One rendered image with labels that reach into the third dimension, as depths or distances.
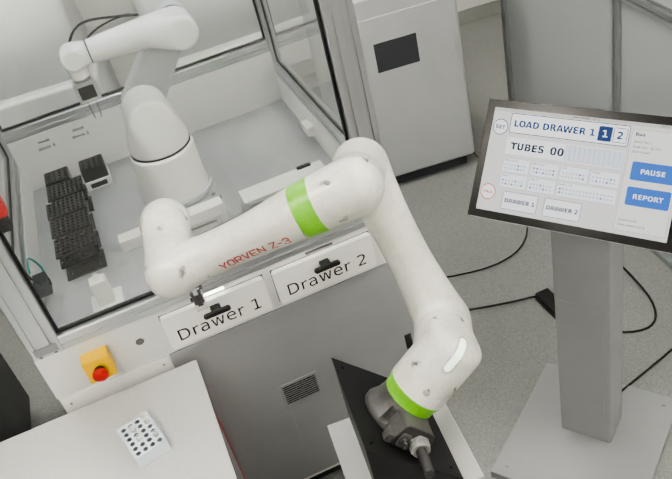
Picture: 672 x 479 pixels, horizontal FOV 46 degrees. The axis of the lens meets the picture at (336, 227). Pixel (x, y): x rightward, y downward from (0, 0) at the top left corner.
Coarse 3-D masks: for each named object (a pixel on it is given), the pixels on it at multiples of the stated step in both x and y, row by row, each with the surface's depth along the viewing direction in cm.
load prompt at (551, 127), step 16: (512, 128) 202; (528, 128) 200; (544, 128) 197; (560, 128) 195; (576, 128) 193; (592, 128) 191; (608, 128) 189; (624, 128) 187; (608, 144) 189; (624, 144) 187
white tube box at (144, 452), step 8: (128, 424) 195; (136, 424) 195; (144, 424) 194; (152, 424) 194; (120, 432) 194; (128, 432) 193; (136, 432) 193; (144, 432) 192; (160, 432) 191; (128, 440) 192; (136, 440) 191; (144, 440) 190; (152, 440) 190; (160, 440) 191; (128, 448) 189; (136, 448) 190; (144, 448) 189; (152, 448) 187; (160, 448) 189; (168, 448) 190; (136, 456) 187; (144, 456) 187; (152, 456) 188; (144, 464) 188
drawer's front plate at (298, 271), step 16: (352, 240) 214; (368, 240) 216; (320, 256) 212; (336, 256) 214; (352, 256) 216; (368, 256) 219; (272, 272) 211; (288, 272) 211; (304, 272) 213; (336, 272) 217; (352, 272) 219
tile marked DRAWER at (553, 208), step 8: (544, 200) 196; (552, 200) 195; (560, 200) 194; (544, 208) 196; (552, 208) 195; (560, 208) 194; (568, 208) 193; (576, 208) 192; (544, 216) 196; (552, 216) 195; (560, 216) 194; (568, 216) 193; (576, 216) 192
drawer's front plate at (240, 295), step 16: (240, 288) 208; (256, 288) 210; (192, 304) 207; (208, 304) 207; (224, 304) 209; (240, 304) 211; (160, 320) 204; (176, 320) 206; (192, 320) 208; (208, 320) 210; (224, 320) 212; (240, 320) 214; (176, 336) 208; (192, 336) 210
